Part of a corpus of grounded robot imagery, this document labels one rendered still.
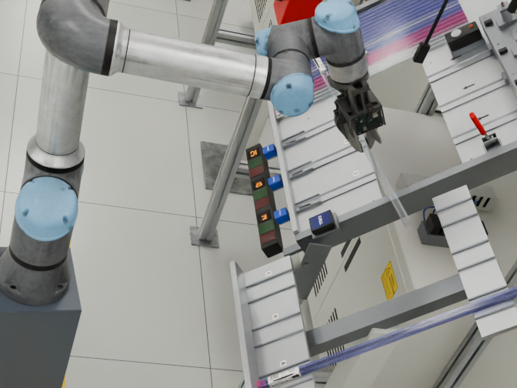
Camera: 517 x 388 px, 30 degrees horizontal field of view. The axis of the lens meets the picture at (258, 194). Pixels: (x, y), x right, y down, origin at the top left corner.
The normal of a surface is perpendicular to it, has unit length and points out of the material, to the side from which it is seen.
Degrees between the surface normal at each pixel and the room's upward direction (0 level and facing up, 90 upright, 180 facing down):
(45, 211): 7
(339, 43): 92
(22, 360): 90
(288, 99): 90
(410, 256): 0
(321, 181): 43
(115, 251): 0
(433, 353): 90
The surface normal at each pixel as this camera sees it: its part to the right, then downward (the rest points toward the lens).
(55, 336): 0.26, 0.69
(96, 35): 0.17, -0.16
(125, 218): 0.29, -0.72
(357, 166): -0.44, -0.62
